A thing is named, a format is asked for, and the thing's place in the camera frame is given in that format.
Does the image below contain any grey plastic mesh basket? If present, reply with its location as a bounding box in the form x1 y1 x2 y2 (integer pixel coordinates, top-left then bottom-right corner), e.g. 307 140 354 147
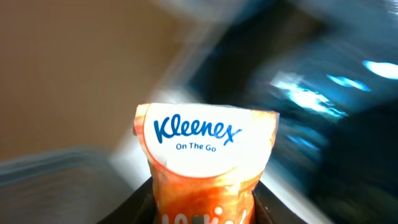
1 149 133 224

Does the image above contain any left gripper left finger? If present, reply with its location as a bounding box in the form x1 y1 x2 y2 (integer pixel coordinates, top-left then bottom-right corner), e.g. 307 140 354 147
98 177 155 224

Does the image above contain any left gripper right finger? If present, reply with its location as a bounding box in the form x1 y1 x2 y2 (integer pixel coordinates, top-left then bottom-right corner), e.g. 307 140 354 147
252 182 306 224

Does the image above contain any orange Kleenex tissue pack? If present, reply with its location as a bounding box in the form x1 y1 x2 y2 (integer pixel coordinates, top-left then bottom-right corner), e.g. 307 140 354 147
134 103 279 224

